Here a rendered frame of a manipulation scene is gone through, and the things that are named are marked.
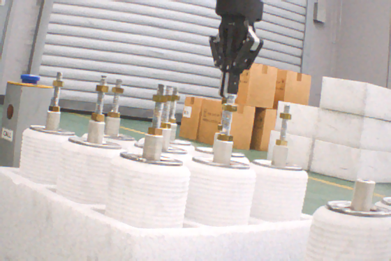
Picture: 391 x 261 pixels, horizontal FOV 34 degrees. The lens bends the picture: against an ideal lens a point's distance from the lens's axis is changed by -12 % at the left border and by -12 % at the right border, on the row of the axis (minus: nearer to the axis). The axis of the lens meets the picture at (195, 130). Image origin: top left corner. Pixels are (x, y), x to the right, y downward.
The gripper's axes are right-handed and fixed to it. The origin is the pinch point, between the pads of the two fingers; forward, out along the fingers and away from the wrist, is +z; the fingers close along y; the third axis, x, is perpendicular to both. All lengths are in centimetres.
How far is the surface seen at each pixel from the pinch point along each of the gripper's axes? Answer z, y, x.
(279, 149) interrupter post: 7.9, -12.2, -2.4
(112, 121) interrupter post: 7.9, 7.3, 14.9
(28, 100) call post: 6.9, 19.1, 26.7
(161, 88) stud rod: 2.0, -18.0, 19.8
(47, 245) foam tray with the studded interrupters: 24.5, -9.6, 29.7
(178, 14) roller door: -73, 521, -247
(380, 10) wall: -132, 461, -473
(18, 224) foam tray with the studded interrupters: 24.0, -1.1, 32.0
